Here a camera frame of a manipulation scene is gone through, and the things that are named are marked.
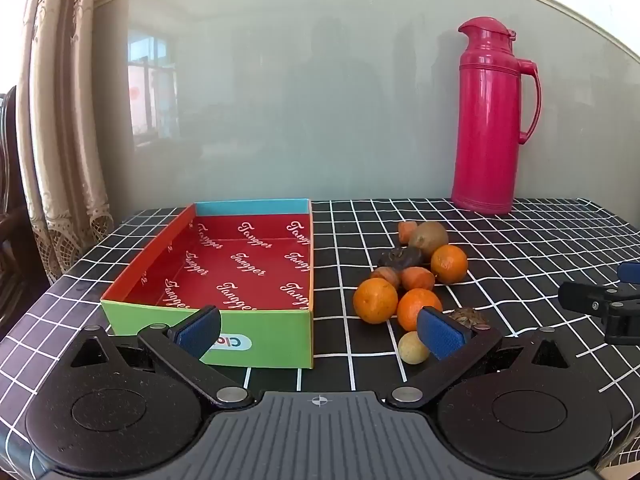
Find small yellow round fruit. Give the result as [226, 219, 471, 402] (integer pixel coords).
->
[398, 331, 431, 365]

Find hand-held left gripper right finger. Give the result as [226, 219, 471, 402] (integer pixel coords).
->
[386, 306, 573, 408]

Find black white checked tablecloth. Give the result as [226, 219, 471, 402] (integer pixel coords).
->
[0, 197, 640, 480]

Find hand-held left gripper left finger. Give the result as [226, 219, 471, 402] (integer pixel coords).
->
[70, 306, 253, 408]

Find beige lace curtain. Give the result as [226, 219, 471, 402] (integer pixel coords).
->
[15, 0, 116, 286]

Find orange tangerine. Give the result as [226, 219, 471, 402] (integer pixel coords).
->
[353, 278, 399, 324]
[430, 244, 469, 285]
[397, 288, 444, 332]

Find red thermos jug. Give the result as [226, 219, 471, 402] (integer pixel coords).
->
[451, 16, 542, 216]

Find small brown-orange fruit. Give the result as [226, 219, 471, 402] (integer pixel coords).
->
[370, 266, 402, 289]

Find brown walnut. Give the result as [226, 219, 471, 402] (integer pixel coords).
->
[446, 308, 490, 329]

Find brown kiwi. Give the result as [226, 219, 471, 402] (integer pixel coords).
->
[408, 220, 449, 259]

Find colourful cardboard box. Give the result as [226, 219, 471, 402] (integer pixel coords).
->
[100, 198, 316, 370]

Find dark wooden chair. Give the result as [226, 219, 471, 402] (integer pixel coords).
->
[0, 85, 32, 331]

